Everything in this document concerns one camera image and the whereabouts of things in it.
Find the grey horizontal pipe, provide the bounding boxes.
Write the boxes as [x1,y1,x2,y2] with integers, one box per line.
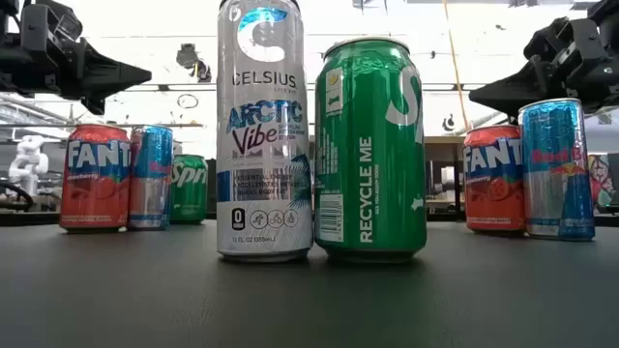
[0,121,208,130]

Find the colourful patchwork quilt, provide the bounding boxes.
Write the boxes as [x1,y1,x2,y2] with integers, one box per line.
[587,153,619,209]

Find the black metal shelf leg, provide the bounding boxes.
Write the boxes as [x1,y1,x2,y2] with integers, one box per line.
[452,161,461,221]

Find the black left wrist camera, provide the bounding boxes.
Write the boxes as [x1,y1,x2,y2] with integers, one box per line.
[19,2,84,49]

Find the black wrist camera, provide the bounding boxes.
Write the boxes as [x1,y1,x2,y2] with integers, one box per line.
[19,2,84,49]
[523,16,572,62]

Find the red Fanta strawberry can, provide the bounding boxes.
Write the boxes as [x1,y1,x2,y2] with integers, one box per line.
[58,124,132,234]
[462,124,527,237]

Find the green Sprite can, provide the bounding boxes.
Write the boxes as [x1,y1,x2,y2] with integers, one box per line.
[313,37,428,265]
[168,154,210,225]

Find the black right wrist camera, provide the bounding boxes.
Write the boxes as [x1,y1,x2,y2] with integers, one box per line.
[523,16,572,62]

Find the long linear ceiling light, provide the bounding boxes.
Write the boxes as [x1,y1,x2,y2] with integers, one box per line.
[123,81,485,93]

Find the blue silver Red Bull can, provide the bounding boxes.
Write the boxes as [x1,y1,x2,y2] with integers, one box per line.
[127,124,174,231]
[517,98,597,242]

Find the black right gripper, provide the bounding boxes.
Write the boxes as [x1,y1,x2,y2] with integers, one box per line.
[468,18,619,125]

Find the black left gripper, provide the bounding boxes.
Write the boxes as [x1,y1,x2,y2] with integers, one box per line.
[0,28,153,116]

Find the black curved hose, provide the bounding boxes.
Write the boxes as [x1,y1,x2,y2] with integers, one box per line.
[0,181,36,213]

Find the yellow cable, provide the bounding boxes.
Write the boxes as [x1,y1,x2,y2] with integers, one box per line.
[442,0,471,131]

